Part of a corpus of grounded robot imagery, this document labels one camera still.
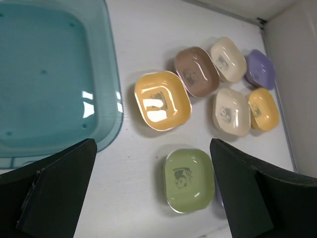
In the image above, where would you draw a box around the small yellow panda plate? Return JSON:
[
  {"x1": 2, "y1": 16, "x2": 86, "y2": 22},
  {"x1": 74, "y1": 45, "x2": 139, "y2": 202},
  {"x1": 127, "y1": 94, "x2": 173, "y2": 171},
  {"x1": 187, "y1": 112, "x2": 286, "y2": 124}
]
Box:
[{"x1": 247, "y1": 87, "x2": 279, "y2": 131}]

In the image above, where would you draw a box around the purple panda plate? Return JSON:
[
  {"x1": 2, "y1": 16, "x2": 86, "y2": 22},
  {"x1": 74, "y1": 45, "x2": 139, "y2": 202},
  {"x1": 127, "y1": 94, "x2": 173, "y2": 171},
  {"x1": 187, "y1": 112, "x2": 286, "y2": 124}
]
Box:
[{"x1": 245, "y1": 49, "x2": 275, "y2": 90}]

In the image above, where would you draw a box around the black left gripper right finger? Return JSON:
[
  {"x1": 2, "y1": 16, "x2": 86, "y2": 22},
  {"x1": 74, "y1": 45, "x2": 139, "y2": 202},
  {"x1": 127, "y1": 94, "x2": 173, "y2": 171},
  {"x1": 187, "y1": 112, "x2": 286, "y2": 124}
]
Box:
[{"x1": 210, "y1": 138, "x2": 317, "y2": 238}]

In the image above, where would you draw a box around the large yellow panda plate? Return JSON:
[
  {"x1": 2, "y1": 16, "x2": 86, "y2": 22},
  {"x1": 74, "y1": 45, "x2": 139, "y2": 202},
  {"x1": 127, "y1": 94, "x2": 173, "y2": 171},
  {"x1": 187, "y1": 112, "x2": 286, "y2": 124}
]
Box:
[{"x1": 134, "y1": 71, "x2": 192, "y2": 131}]

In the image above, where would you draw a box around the cream panda plate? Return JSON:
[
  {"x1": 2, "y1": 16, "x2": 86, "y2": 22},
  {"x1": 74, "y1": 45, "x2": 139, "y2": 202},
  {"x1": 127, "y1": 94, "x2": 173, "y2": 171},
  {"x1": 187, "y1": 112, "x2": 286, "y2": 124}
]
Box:
[
  {"x1": 212, "y1": 88, "x2": 251, "y2": 137},
  {"x1": 210, "y1": 37, "x2": 247, "y2": 83}
]

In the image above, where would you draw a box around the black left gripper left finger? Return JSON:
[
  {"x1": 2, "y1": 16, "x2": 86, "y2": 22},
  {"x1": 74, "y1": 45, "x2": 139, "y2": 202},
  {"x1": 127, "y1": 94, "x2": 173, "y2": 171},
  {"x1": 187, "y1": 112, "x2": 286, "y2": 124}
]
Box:
[{"x1": 0, "y1": 139, "x2": 97, "y2": 238}]

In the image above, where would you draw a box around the teal plastic bin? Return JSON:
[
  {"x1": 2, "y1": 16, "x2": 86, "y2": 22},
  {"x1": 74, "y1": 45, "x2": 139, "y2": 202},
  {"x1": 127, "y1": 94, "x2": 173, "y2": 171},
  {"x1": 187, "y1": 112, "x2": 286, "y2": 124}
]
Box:
[{"x1": 0, "y1": 0, "x2": 123, "y2": 170}]

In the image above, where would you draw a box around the green panda plate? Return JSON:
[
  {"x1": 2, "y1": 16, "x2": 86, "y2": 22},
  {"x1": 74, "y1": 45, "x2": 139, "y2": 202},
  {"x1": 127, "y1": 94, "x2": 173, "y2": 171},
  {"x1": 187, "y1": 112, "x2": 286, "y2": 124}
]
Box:
[{"x1": 163, "y1": 148, "x2": 215, "y2": 214}]

